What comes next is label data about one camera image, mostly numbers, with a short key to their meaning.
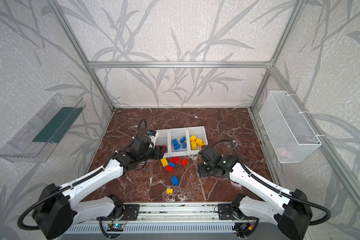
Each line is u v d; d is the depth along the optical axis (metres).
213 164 0.57
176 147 0.96
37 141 0.63
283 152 0.72
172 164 0.88
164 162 0.91
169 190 0.80
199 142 0.97
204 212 0.75
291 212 0.38
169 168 0.87
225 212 0.74
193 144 0.96
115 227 0.71
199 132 1.02
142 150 0.63
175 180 0.82
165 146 0.94
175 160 0.91
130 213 0.73
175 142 0.99
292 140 0.60
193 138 0.99
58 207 0.39
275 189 0.42
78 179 0.46
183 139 0.99
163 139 0.94
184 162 0.92
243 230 0.75
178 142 0.99
